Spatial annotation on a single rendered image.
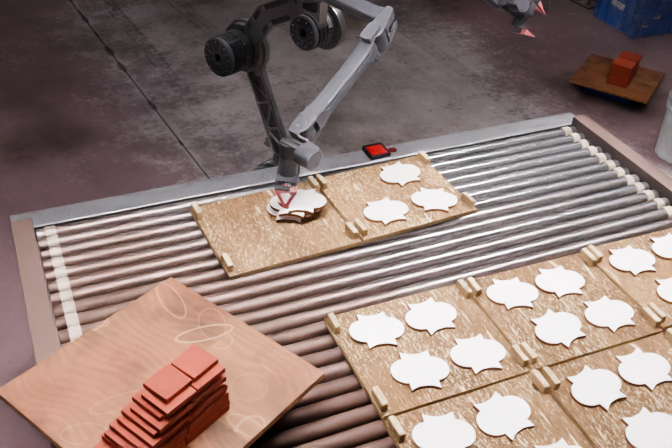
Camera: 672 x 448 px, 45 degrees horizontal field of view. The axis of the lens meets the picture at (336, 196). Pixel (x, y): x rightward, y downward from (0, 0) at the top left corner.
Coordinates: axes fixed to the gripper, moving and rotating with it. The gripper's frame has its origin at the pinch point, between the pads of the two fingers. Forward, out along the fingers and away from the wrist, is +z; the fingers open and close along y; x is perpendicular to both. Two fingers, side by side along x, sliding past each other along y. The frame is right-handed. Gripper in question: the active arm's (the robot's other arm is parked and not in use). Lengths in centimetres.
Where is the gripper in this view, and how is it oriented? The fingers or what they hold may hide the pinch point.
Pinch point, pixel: (286, 197)
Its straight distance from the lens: 247.2
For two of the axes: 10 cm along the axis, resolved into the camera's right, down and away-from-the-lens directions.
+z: -0.8, 8.3, 5.5
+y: 0.4, -5.5, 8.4
